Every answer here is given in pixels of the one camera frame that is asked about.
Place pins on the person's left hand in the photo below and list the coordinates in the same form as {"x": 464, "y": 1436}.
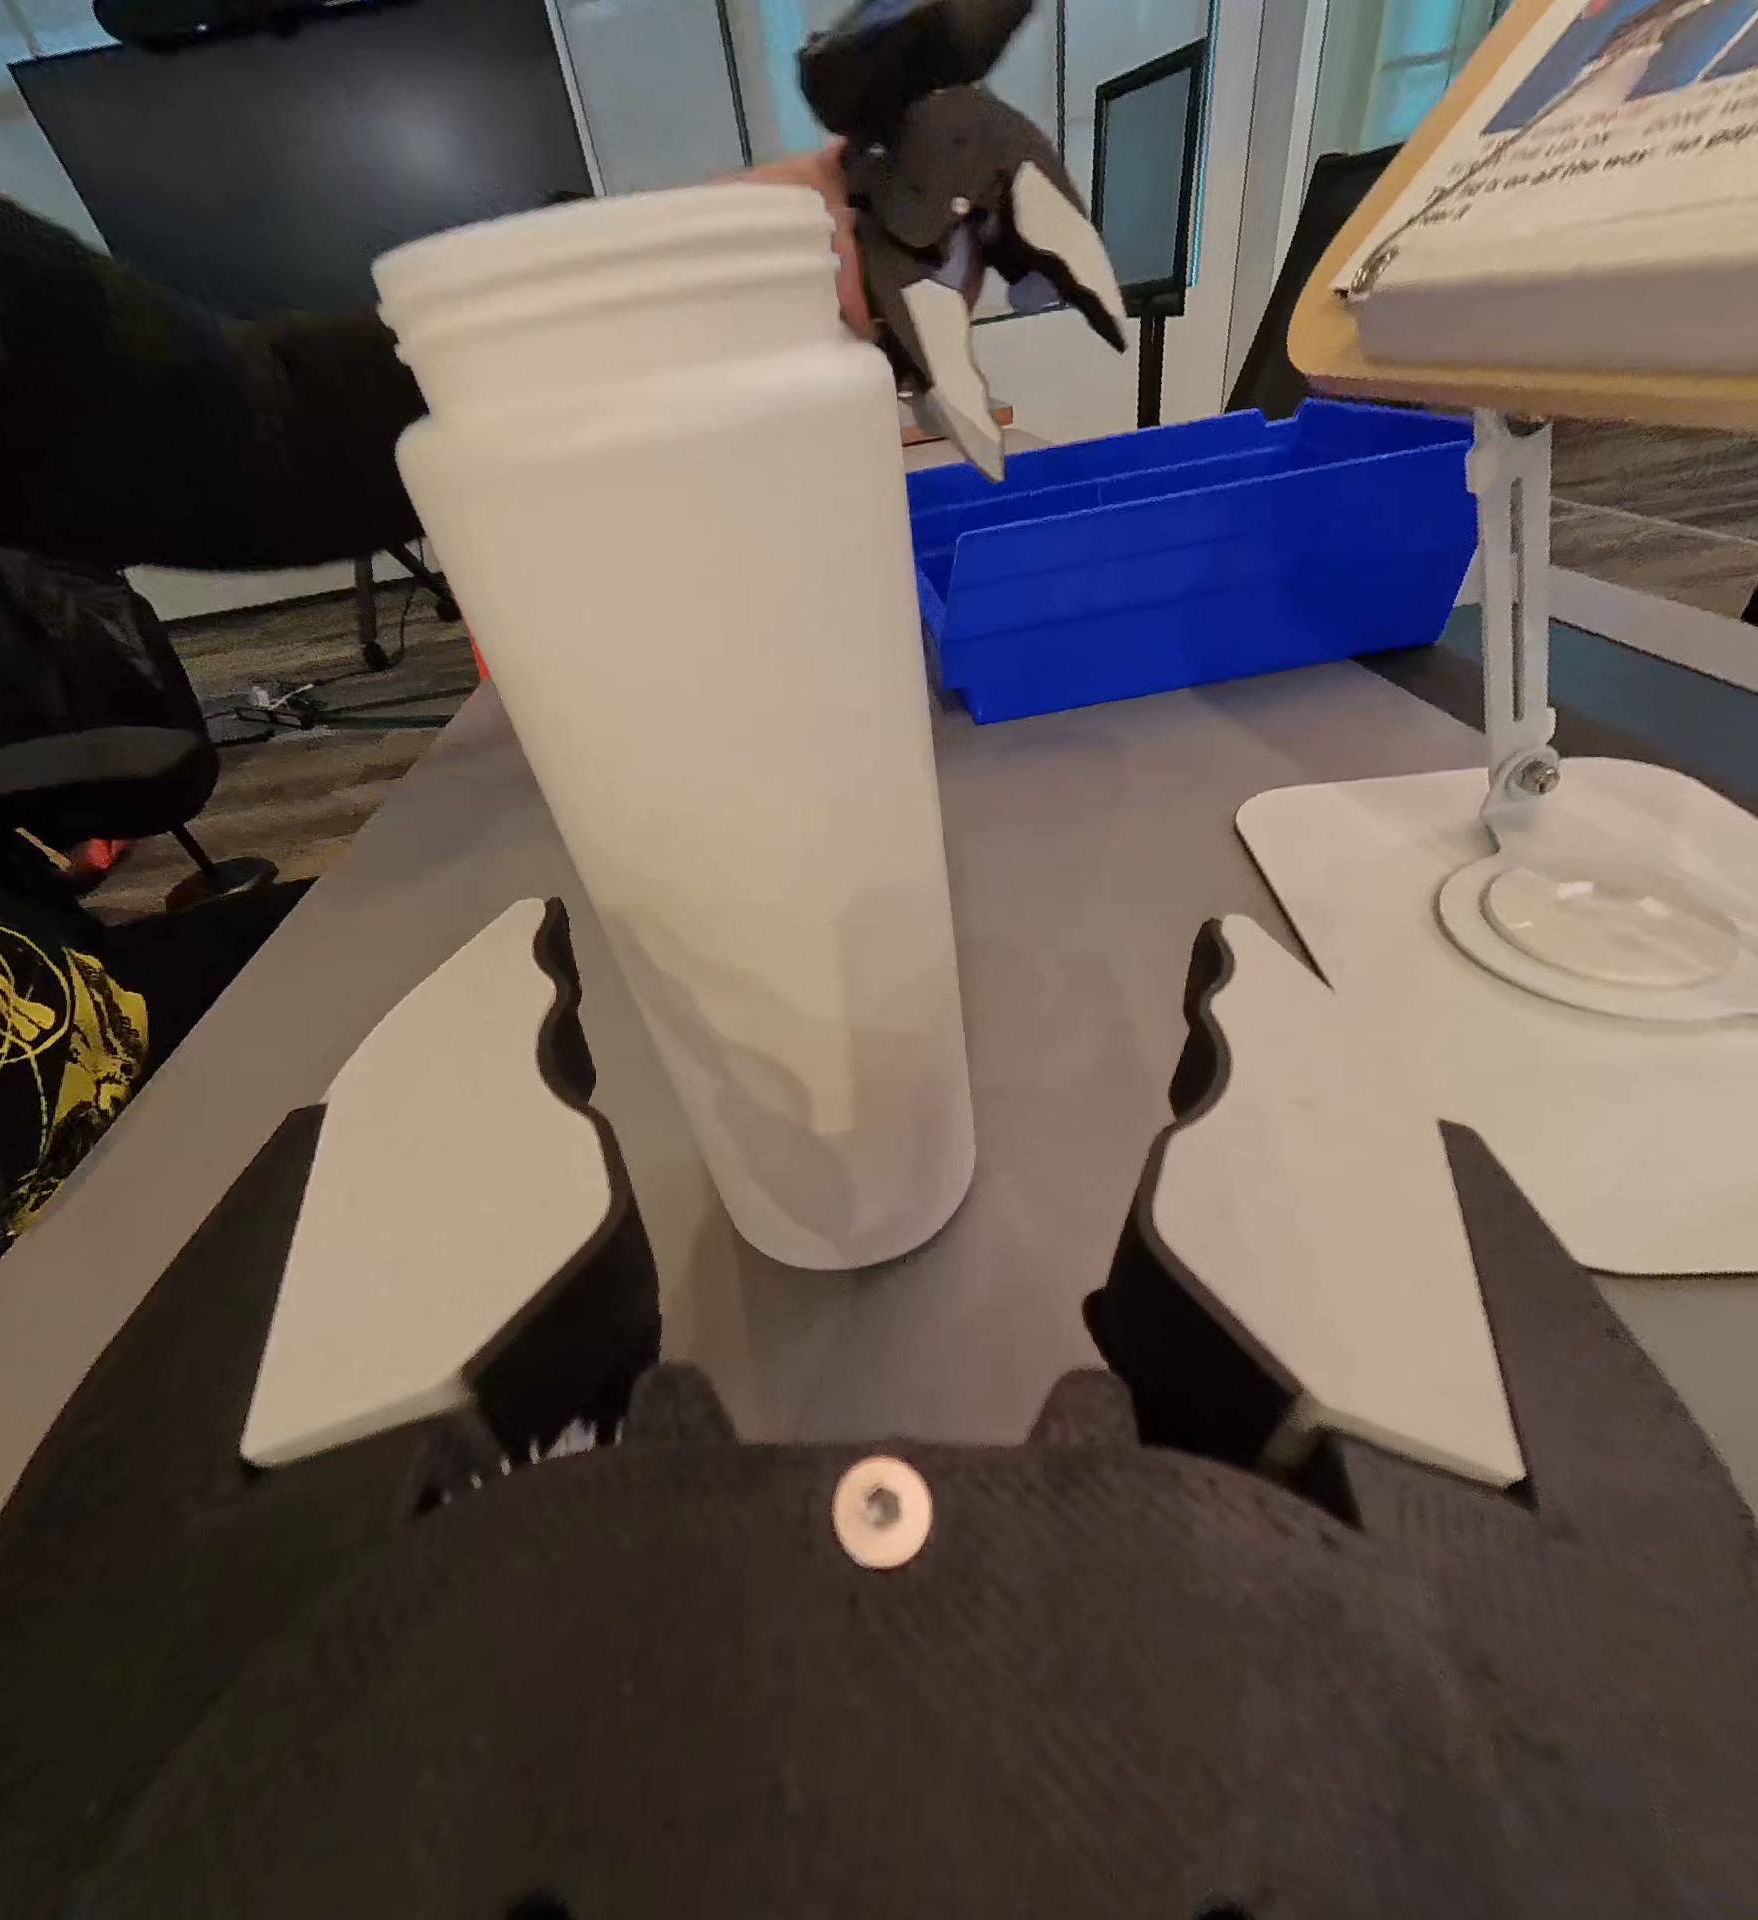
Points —
{"x": 849, "y": 247}

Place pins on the black office chair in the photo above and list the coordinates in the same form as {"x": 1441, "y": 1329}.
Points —
{"x": 69, "y": 749}

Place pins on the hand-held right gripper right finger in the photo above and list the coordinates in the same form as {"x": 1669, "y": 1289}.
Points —
{"x": 1331, "y": 1229}

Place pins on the wooden display board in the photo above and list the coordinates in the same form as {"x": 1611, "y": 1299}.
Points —
{"x": 1479, "y": 376}

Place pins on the blue plastic bin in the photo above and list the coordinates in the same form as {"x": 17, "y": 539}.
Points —
{"x": 1211, "y": 571}

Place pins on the clear round stand foot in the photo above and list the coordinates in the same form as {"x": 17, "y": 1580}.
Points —
{"x": 1614, "y": 924}

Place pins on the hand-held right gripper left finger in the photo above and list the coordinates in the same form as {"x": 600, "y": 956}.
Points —
{"x": 445, "y": 1201}

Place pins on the white stand post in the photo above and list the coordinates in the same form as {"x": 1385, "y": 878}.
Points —
{"x": 1515, "y": 600}

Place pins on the person's left forearm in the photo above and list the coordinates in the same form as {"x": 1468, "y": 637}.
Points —
{"x": 189, "y": 422}

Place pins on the black wall screen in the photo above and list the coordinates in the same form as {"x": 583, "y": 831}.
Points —
{"x": 310, "y": 151}

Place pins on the black standing monitor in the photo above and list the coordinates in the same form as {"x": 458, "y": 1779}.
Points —
{"x": 1150, "y": 165}

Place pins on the white bottle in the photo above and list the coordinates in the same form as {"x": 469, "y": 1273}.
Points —
{"x": 702, "y": 749}

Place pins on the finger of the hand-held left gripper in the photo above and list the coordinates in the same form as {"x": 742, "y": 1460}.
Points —
{"x": 955, "y": 367}
{"x": 1075, "y": 266}

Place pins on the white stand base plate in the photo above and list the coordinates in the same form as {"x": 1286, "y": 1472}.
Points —
{"x": 1600, "y": 1141}

